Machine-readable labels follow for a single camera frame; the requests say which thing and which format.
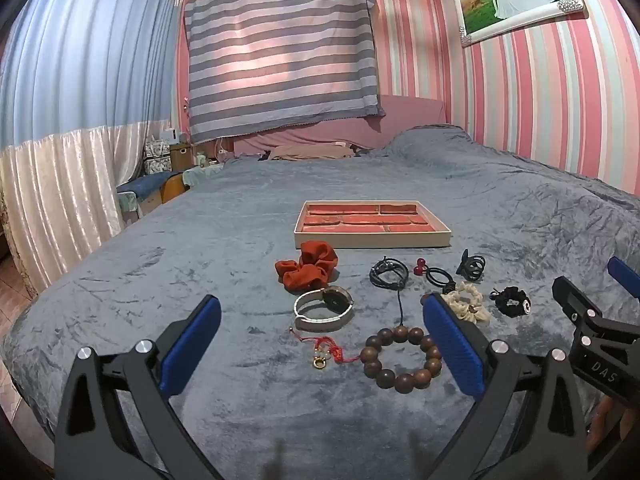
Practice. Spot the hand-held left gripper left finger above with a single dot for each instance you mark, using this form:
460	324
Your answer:
192	345

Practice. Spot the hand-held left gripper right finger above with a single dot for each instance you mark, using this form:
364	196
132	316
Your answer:
452	350

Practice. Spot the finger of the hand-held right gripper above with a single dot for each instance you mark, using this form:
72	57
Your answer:
625	272
575	305

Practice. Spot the cream scrunchie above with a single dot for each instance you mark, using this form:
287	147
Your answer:
467	305

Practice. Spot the black scrunchie with ornament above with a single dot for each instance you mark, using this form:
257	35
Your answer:
510	300

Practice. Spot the black hair claw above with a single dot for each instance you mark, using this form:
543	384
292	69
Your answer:
467	267

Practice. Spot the orange scrunchie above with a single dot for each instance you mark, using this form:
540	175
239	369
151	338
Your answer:
305	272

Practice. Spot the brick-print jewelry tray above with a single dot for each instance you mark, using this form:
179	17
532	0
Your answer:
370	240

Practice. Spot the person's right hand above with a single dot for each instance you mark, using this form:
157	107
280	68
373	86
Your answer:
605	427

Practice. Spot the grey plush blanket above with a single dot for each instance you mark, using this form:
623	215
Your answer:
225	240

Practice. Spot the blue cushioned stool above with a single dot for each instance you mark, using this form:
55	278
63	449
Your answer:
145	187

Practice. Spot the patterned storage box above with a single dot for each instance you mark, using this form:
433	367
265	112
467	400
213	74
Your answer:
157	157

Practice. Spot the tan pillow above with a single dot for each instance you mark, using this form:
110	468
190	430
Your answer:
310	152

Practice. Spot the pink covered headboard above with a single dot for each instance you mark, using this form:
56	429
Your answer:
410	115

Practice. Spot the blue and white curtain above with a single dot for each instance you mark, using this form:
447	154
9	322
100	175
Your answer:
75	110

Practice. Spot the grey striped hanging sheet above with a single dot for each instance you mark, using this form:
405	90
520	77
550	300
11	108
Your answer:
280	50

